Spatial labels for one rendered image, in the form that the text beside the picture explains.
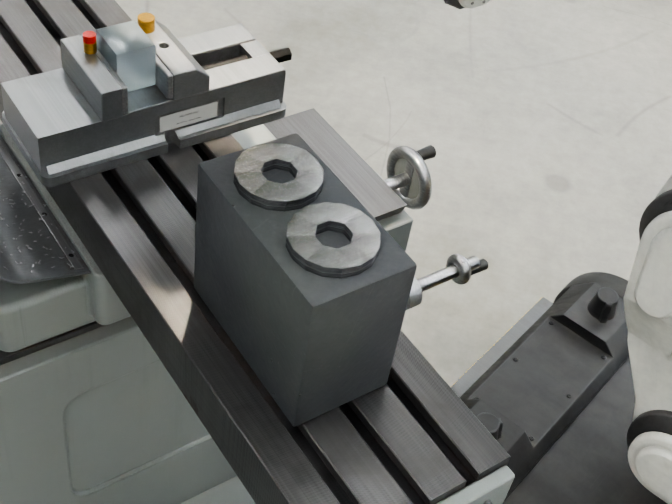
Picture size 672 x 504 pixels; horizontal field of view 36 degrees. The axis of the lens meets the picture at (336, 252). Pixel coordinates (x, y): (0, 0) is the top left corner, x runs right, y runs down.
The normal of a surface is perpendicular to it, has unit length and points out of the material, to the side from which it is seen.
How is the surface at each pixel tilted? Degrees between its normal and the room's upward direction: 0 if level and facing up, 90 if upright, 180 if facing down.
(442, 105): 0
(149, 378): 90
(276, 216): 0
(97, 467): 90
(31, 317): 90
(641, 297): 90
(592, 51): 0
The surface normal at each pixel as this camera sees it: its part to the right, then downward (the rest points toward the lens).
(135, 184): 0.12, -0.70
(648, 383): -0.64, 0.48
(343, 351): 0.54, 0.64
